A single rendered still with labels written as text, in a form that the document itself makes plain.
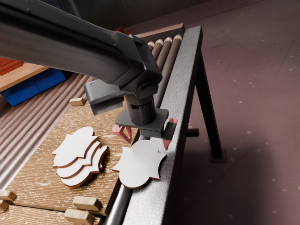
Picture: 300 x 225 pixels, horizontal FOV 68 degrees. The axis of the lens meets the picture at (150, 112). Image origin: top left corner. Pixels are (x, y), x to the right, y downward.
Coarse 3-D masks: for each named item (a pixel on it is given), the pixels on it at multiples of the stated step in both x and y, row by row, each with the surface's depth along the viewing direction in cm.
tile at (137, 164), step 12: (144, 144) 57; (132, 156) 54; (144, 156) 54; (156, 156) 53; (120, 168) 52; (132, 168) 52; (144, 168) 51; (156, 168) 51; (120, 180) 50; (132, 180) 49; (144, 180) 49
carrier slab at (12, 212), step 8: (8, 208) 55; (16, 208) 55; (24, 208) 54; (32, 208) 53; (0, 216) 54; (8, 216) 53; (16, 216) 53; (24, 216) 52; (32, 216) 51; (40, 216) 50; (48, 216) 49; (56, 216) 49; (0, 224) 52; (8, 224) 52; (16, 224) 51; (24, 224) 50; (32, 224) 49; (40, 224) 48; (48, 224) 48; (56, 224) 47; (64, 224) 46; (72, 224) 46; (80, 224) 45; (96, 224) 44
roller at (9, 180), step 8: (88, 80) 106; (80, 88) 102; (80, 96) 98; (64, 112) 89; (56, 120) 86; (48, 128) 84; (40, 144) 77; (32, 152) 75; (24, 160) 72; (16, 168) 71; (8, 184) 66
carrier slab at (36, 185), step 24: (72, 120) 79; (96, 120) 73; (48, 144) 72; (120, 144) 60; (24, 168) 66; (48, 168) 62; (24, 192) 58; (48, 192) 55; (72, 192) 52; (96, 192) 50
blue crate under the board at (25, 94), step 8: (40, 72) 109; (48, 72) 111; (56, 72) 113; (24, 80) 108; (32, 80) 110; (40, 80) 112; (48, 80) 113; (56, 80) 114; (8, 88) 107; (16, 88) 109; (24, 88) 110; (32, 88) 112; (40, 88) 113; (8, 96) 109; (16, 96) 110; (24, 96) 112; (32, 96) 114; (16, 104) 112
